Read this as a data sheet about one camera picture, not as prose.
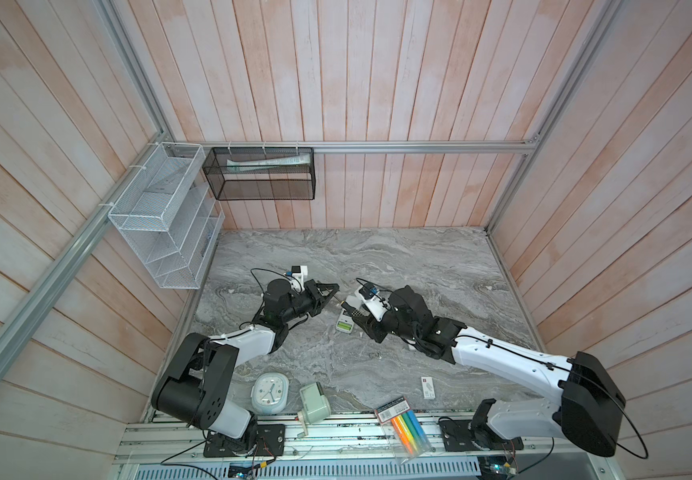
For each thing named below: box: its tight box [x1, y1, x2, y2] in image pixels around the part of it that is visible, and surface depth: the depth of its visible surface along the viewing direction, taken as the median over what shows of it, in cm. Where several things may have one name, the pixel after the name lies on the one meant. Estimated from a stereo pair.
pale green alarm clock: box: [251, 372, 289, 415], surface depth 80 cm
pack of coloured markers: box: [374, 396, 434, 465], surface depth 76 cm
